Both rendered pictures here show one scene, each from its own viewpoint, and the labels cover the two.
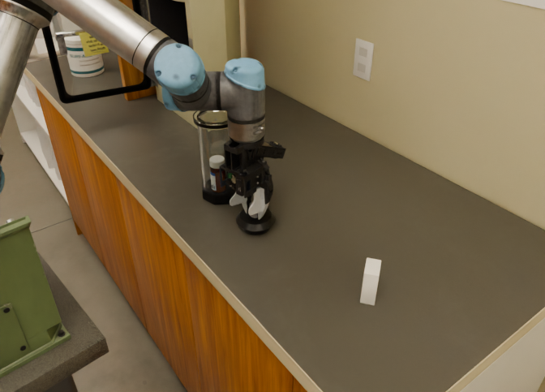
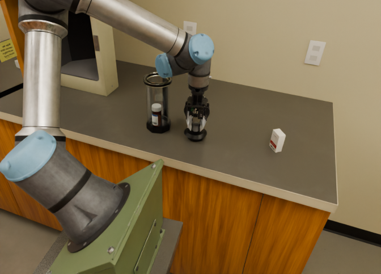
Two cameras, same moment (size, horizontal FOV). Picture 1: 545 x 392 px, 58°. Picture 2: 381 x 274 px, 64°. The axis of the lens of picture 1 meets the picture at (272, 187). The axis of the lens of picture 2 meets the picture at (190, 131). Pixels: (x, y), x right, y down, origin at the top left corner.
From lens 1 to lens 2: 0.64 m
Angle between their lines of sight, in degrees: 29
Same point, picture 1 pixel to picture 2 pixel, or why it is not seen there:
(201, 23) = (101, 24)
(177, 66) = (205, 47)
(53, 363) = (170, 248)
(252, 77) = not seen: hidden behind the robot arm
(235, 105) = (201, 66)
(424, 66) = (231, 30)
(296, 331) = (264, 175)
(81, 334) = (168, 227)
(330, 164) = not seen: hidden behind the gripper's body
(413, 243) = (269, 119)
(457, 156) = (254, 74)
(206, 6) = not seen: hidden behind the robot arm
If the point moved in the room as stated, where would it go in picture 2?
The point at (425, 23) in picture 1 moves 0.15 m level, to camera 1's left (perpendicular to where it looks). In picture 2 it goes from (229, 7) to (204, 11)
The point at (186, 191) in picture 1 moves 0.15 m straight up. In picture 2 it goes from (137, 132) to (135, 100)
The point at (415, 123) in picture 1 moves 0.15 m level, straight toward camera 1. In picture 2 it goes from (228, 62) to (239, 74)
